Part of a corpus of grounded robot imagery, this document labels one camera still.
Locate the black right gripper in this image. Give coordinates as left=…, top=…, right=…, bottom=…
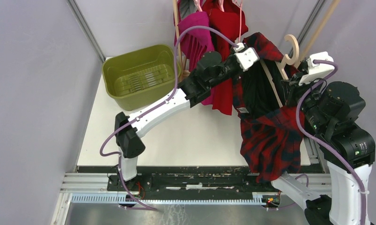
left=282, top=69, right=332, bottom=133

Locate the beige plastic hanger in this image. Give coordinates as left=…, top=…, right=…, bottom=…
left=259, top=34, right=299, bottom=107

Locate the red navy plaid skirt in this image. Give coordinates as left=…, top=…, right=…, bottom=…
left=232, top=32, right=303, bottom=183

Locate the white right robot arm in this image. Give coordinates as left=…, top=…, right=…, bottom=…
left=259, top=78, right=376, bottom=225

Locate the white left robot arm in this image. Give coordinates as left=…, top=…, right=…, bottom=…
left=115, top=52, right=253, bottom=191

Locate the magenta pleated skirt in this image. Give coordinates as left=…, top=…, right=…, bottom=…
left=174, top=11, right=216, bottom=106

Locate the pink plastic hanger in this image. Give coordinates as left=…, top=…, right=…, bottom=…
left=217, top=0, right=243, bottom=43

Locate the red dress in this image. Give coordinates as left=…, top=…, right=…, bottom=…
left=201, top=0, right=249, bottom=116

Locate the grey garment on rack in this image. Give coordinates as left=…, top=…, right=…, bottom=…
left=177, top=0, right=197, bottom=20

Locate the wooden clothes rack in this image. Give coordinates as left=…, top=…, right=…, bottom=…
left=172, top=0, right=340, bottom=82

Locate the olive green plastic basket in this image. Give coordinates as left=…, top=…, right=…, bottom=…
left=102, top=45, right=180, bottom=111

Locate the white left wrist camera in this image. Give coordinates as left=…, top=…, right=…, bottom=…
left=232, top=43, right=260, bottom=72

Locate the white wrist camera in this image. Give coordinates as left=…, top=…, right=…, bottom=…
left=232, top=43, right=260, bottom=72
left=298, top=52, right=334, bottom=86

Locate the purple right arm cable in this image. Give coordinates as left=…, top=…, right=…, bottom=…
left=266, top=59, right=369, bottom=225

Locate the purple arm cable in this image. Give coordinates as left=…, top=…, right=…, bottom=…
left=266, top=59, right=369, bottom=225
left=99, top=25, right=241, bottom=212

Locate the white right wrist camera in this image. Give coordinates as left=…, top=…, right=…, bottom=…
left=298, top=52, right=334, bottom=86

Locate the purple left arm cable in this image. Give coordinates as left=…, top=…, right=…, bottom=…
left=99, top=25, right=241, bottom=212

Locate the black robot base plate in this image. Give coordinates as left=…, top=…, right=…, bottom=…
left=77, top=165, right=331, bottom=201

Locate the aluminium corner rail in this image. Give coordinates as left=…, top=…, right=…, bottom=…
left=66, top=0, right=106, bottom=62

